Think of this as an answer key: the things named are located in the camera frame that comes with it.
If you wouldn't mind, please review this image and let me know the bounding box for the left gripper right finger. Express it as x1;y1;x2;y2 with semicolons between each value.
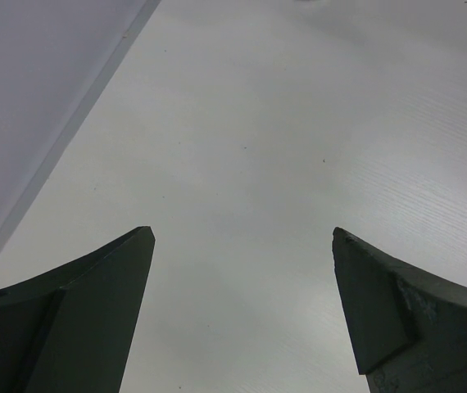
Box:
332;228;467;392

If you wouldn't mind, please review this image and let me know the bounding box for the chrome wine glass rack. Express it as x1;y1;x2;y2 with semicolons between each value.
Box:
297;0;329;4

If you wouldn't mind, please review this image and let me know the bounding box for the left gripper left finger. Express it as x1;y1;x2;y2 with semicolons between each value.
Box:
0;226;155;392

